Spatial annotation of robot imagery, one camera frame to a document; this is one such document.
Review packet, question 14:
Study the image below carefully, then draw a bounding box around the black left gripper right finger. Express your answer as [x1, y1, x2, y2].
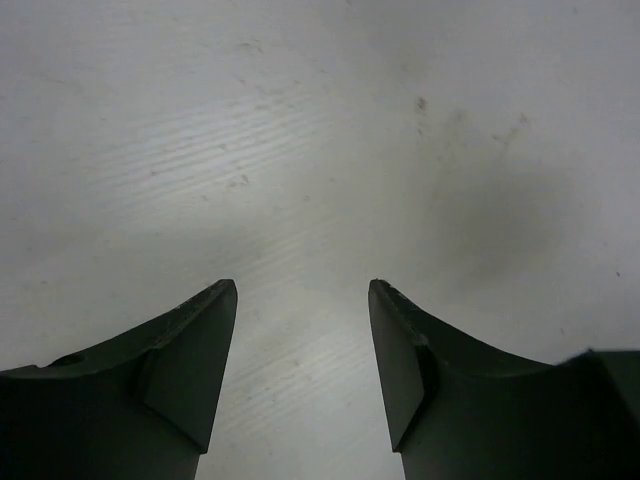
[368, 279, 639, 479]

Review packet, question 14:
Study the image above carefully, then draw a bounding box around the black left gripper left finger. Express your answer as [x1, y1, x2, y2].
[1, 279, 236, 479]

